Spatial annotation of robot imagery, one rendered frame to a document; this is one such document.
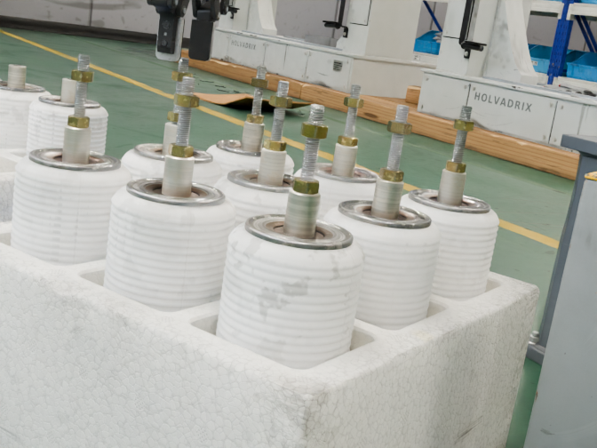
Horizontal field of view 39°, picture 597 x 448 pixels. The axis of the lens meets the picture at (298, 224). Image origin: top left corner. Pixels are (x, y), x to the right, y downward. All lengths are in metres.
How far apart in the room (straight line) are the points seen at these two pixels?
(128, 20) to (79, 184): 6.74
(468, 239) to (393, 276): 0.12
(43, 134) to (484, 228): 0.56
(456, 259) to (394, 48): 3.53
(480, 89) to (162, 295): 2.88
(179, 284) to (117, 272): 0.05
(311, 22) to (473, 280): 7.51
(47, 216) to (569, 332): 0.42
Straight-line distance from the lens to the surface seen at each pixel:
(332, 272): 0.55
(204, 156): 0.82
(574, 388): 0.69
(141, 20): 7.46
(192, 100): 0.63
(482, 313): 0.72
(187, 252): 0.62
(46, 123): 1.07
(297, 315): 0.55
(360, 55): 4.12
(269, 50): 4.78
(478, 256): 0.76
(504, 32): 3.61
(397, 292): 0.65
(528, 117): 3.24
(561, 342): 0.68
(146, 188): 0.65
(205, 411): 0.56
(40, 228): 0.71
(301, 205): 0.57
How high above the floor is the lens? 0.39
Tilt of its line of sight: 14 degrees down
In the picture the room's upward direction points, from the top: 8 degrees clockwise
